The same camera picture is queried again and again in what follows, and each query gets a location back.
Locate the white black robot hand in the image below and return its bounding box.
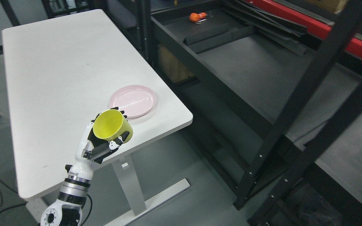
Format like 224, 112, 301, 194
65, 107, 128, 181

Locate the yellow plastic cup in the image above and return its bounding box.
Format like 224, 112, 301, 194
93, 109, 133, 143

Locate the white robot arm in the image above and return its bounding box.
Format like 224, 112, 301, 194
39, 178, 90, 226

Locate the orange toy on shelf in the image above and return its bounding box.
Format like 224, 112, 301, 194
189, 12, 207, 23

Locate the black metal shelf rack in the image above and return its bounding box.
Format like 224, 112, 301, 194
106, 0, 362, 226

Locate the pink plastic plate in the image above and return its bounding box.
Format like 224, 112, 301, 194
108, 84, 157, 119

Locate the white table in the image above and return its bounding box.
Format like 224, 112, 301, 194
2, 10, 193, 226

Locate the red metal beam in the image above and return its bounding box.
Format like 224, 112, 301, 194
248, 0, 362, 59

